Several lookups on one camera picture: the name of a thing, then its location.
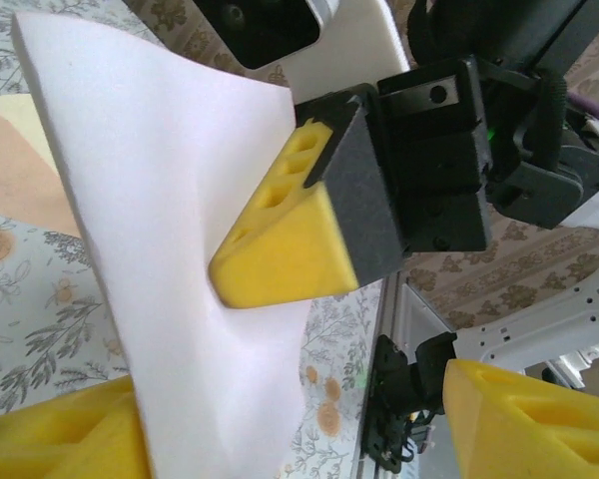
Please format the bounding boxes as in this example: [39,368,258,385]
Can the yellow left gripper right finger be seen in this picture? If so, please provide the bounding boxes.
[442,358,599,479]

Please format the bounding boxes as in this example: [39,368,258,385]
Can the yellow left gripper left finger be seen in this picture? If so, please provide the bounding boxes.
[0,374,154,479]

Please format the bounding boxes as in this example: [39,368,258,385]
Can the peach paper envelope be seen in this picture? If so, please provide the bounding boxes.
[0,93,84,239]

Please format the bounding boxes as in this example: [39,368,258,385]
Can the aluminium frame rail with bases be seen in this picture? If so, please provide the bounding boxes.
[349,276,399,479]

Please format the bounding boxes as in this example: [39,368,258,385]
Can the white perforated metal frame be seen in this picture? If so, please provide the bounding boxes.
[393,248,599,390]

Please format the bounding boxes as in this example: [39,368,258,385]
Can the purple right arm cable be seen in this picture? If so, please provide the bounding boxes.
[566,89,599,127]

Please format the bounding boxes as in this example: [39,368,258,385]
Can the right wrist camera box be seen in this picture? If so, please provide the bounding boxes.
[192,0,411,104]

